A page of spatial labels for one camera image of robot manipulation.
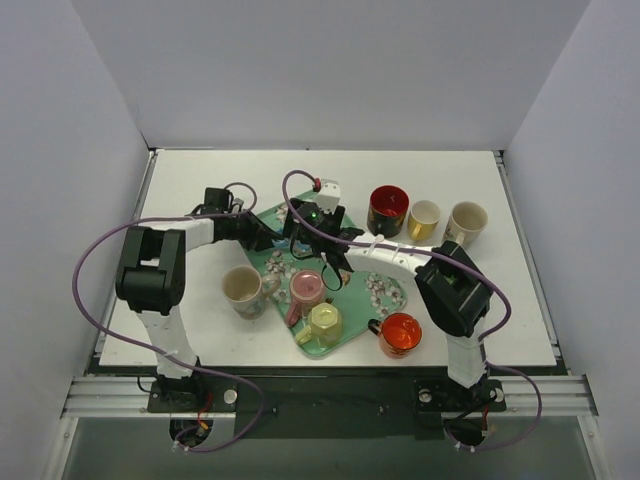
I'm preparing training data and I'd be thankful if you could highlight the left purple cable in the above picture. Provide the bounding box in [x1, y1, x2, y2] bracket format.
[71, 180, 267, 454]

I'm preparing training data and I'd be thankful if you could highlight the blue glazed mug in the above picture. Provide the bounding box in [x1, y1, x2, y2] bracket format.
[272, 239, 311, 256]

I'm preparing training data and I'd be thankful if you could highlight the cream mug umbrella design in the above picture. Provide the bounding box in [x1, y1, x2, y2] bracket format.
[442, 201, 488, 248]

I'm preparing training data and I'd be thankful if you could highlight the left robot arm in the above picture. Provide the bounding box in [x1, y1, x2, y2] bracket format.
[115, 187, 284, 412]

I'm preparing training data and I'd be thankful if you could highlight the beige patterned mug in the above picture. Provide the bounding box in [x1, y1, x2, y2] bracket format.
[221, 265, 281, 320]

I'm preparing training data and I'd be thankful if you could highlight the black mug red interior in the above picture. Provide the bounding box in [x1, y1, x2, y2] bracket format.
[367, 185, 409, 238]

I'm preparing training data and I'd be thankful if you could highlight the purple cable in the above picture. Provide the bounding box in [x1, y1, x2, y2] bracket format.
[71, 180, 267, 454]
[281, 170, 544, 454]

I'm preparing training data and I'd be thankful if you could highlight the aluminium rail frame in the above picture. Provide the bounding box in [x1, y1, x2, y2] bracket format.
[60, 147, 599, 420]

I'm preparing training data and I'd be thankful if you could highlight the pale yellow faceted mug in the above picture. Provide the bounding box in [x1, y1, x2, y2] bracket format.
[294, 302, 343, 348]

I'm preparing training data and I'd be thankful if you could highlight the orange mug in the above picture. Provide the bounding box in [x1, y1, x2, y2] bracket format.
[368, 313, 422, 358]

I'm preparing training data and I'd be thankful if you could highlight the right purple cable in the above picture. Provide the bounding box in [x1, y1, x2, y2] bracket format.
[281, 170, 544, 454]

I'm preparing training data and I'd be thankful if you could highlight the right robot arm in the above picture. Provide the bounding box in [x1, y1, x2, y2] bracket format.
[283, 198, 492, 409]

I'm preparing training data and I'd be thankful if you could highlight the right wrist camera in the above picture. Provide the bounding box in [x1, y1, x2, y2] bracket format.
[312, 178, 341, 214]

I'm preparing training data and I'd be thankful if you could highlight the green floral serving tray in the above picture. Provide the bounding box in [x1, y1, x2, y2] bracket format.
[246, 247, 407, 358]

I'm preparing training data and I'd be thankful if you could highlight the pink mug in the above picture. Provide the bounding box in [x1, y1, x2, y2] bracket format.
[284, 269, 326, 327]

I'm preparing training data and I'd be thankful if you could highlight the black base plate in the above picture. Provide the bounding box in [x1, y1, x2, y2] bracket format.
[145, 367, 506, 447]

